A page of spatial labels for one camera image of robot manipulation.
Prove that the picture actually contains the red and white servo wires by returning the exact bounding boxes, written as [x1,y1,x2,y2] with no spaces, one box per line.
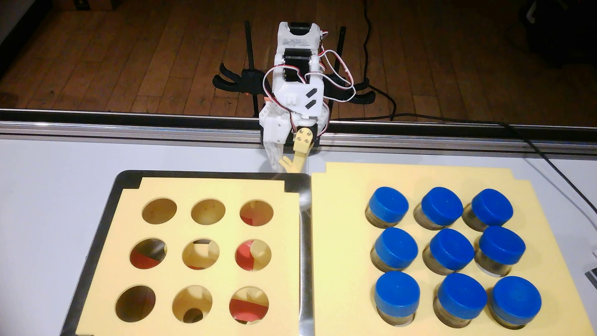
[262,31,356,137]

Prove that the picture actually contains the blue capped clear test tube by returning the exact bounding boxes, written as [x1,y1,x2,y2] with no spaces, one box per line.
[374,271,421,327]
[371,227,419,274]
[414,187,465,231]
[475,225,527,278]
[462,189,515,232]
[434,273,489,329]
[365,186,410,229]
[422,227,475,276]
[488,275,543,329]

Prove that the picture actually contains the large yellow foam rack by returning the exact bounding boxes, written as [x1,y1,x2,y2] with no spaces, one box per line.
[310,161,595,336]

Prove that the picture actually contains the yellow foam rack in tray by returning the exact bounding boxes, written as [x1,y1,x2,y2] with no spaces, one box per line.
[75,176,301,336]

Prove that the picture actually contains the small grey object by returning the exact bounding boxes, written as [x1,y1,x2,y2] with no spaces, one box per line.
[584,250,597,290]

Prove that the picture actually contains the aluminium table rail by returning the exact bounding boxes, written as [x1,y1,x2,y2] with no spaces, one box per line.
[0,108,597,157]

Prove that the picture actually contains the white gripper with motor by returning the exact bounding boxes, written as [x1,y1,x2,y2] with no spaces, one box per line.
[259,69,330,174]

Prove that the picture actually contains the dark bulky object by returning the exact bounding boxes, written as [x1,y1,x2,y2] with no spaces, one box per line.
[504,0,597,71]

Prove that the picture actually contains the thin black cable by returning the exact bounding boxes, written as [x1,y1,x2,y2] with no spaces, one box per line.
[361,0,397,119]

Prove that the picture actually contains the metal tray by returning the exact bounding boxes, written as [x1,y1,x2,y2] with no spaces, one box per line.
[60,169,314,336]

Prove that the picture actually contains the long black cable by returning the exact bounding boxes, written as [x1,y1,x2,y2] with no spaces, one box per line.
[332,113,597,213]

